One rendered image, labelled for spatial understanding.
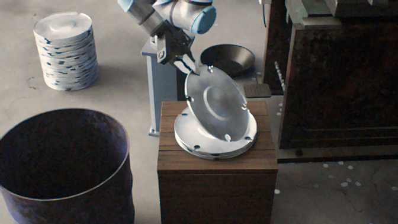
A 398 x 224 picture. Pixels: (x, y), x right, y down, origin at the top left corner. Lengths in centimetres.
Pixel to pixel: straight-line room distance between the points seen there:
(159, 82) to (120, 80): 60
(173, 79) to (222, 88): 39
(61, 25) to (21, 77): 41
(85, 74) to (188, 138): 106
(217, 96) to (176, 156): 24
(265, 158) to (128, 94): 109
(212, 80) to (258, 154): 30
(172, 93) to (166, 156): 51
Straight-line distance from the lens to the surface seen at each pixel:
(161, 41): 163
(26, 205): 148
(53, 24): 264
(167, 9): 195
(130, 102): 252
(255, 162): 167
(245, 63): 278
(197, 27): 188
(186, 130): 174
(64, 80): 263
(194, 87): 164
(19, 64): 298
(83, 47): 257
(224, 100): 171
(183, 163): 166
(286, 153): 220
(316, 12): 196
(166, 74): 209
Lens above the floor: 150
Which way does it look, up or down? 38 degrees down
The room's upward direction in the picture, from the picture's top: straight up
